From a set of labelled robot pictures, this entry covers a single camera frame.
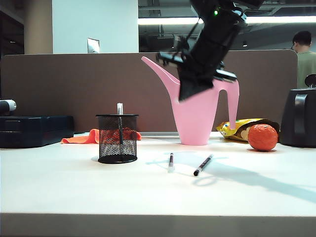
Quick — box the silver partition base rail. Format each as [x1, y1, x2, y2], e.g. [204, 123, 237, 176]
[141, 132, 223, 143]

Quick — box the pink plastic watering can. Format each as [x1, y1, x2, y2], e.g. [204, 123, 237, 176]
[141, 56, 240, 146]

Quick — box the orange cloth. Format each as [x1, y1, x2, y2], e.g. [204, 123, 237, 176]
[61, 128, 143, 145]

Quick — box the black gel pen clear cap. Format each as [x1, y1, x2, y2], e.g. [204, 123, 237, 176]
[193, 154, 214, 177]
[167, 153, 175, 173]
[117, 102, 124, 145]

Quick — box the white ceiling light strip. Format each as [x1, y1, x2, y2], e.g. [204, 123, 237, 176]
[137, 16, 316, 25]

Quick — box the silver wall switch plate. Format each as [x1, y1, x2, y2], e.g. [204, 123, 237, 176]
[86, 38, 101, 54]

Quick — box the black plastic appliance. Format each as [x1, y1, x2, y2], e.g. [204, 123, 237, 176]
[279, 74, 316, 148]

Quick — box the black mesh pen basket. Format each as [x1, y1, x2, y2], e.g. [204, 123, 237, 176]
[95, 114, 139, 164]

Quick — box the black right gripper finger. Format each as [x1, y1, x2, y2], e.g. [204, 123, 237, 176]
[195, 81, 214, 96]
[179, 76, 197, 101]

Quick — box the white and black handheld device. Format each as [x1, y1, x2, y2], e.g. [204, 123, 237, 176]
[0, 99, 17, 116]

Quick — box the black plastic tool case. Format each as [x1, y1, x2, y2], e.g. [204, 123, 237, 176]
[0, 115, 75, 149]

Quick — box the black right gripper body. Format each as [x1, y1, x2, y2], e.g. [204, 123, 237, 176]
[157, 50, 237, 87]

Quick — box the orange round fruit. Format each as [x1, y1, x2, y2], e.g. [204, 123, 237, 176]
[247, 123, 279, 152]

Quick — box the brown desk partition panel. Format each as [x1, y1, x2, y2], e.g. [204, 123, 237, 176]
[0, 49, 299, 134]

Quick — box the yellow snack bag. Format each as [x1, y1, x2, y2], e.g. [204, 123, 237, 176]
[216, 118, 281, 144]

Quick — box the person in green shirt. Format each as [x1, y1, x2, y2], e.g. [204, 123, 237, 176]
[291, 31, 316, 89]

